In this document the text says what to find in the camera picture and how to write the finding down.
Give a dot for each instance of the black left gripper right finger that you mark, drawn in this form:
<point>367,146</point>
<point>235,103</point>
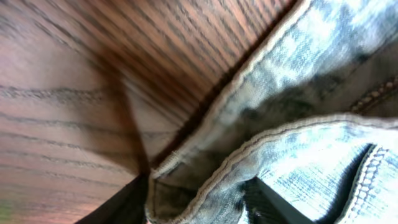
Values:
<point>265,206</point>

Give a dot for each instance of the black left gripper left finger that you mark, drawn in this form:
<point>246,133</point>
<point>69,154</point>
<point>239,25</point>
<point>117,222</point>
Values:
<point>125,207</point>

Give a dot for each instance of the light blue denim shorts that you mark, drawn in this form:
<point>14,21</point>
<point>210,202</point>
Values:
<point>313,114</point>

